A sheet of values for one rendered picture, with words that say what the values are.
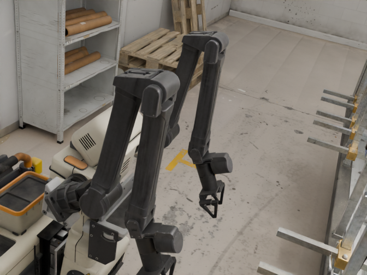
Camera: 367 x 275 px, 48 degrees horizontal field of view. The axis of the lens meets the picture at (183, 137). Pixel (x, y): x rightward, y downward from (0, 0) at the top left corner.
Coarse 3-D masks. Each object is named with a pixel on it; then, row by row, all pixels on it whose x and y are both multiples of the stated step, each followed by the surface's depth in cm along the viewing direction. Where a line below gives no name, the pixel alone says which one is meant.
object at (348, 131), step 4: (316, 120) 276; (320, 120) 277; (316, 124) 276; (320, 124) 275; (324, 124) 274; (328, 124) 273; (332, 124) 274; (328, 128) 274; (332, 128) 273; (336, 128) 272; (340, 128) 271; (344, 128) 272; (340, 132) 272; (344, 132) 271; (348, 132) 270; (364, 136) 267
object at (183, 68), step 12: (192, 36) 126; (204, 36) 124; (216, 36) 124; (192, 48) 128; (204, 48) 126; (180, 60) 132; (192, 60) 130; (180, 72) 133; (192, 72) 133; (180, 84) 135; (180, 96) 137; (180, 108) 141; (168, 132) 143; (168, 144) 144
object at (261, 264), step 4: (260, 264) 152; (264, 264) 152; (260, 268) 151; (264, 268) 151; (268, 268) 151; (272, 268) 151; (276, 268) 152; (260, 272) 152; (264, 272) 151; (268, 272) 151; (272, 272) 150; (276, 272) 150; (280, 272) 150; (284, 272) 151
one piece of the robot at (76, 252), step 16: (64, 160) 124; (80, 160) 126; (128, 160) 142; (64, 176) 126; (80, 176) 122; (80, 224) 143; (80, 240) 143; (128, 240) 162; (64, 256) 147; (80, 256) 143; (64, 272) 150; (80, 272) 147; (96, 272) 145
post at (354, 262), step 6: (366, 228) 134; (366, 234) 134; (360, 240) 136; (366, 240) 134; (360, 246) 136; (366, 246) 135; (354, 252) 139; (360, 252) 137; (366, 252) 136; (354, 258) 139; (360, 258) 138; (348, 264) 142; (354, 264) 140; (360, 264) 139; (348, 270) 142; (354, 270) 141
